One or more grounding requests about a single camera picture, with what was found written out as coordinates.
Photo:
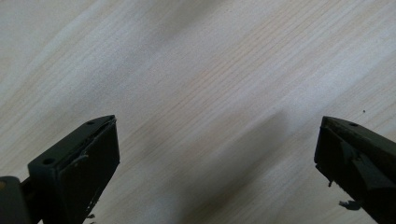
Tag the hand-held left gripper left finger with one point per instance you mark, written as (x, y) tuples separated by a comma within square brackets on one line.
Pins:
[(77, 174)]

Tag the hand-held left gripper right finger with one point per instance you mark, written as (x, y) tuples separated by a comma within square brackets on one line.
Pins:
[(358, 161)]

